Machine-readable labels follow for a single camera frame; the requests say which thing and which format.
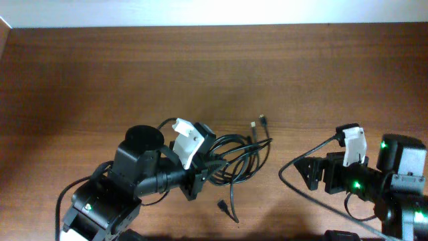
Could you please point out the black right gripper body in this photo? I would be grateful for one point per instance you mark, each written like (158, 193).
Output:
(353, 178)

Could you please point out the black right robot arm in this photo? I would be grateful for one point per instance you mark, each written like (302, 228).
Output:
(395, 186)

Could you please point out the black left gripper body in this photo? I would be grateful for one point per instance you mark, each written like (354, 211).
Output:
(191, 176)

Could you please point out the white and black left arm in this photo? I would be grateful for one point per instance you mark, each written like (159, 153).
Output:
(108, 200)

